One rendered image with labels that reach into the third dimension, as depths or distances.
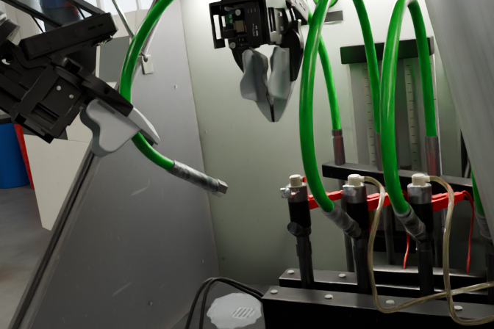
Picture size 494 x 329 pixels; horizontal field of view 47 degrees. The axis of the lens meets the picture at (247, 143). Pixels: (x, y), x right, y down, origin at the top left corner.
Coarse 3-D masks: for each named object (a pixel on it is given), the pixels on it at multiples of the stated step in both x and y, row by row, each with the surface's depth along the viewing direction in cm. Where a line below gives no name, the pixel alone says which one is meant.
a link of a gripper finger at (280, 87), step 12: (276, 48) 67; (288, 48) 68; (276, 60) 67; (288, 60) 68; (276, 72) 67; (288, 72) 69; (276, 84) 67; (288, 84) 69; (276, 96) 67; (288, 96) 69; (276, 108) 70; (276, 120) 71
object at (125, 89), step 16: (160, 0) 70; (304, 0) 86; (144, 32) 68; (128, 48) 68; (320, 48) 90; (128, 64) 67; (128, 80) 67; (128, 96) 67; (336, 96) 92; (336, 112) 93; (336, 128) 93; (144, 144) 69; (160, 160) 71
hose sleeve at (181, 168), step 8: (176, 168) 72; (184, 168) 73; (192, 168) 75; (176, 176) 74; (184, 176) 73; (192, 176) 74; (200, 176) 75; (208, 176) 76; (200, 184) 75; (208, 184) 76; (216, 184) 77
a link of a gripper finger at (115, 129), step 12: (96, 108) 65; (108, 108) 65; (96, 120) 65; (108, 120) 65; (120, 120) 66; (132, 120) 65; (144, 120) 66; (108, 132) 65; (120, 132) 65; (132, 132) 66; (144, 132) 67; (156, 132) 68; (108, 144) 65; (120, 144) 65
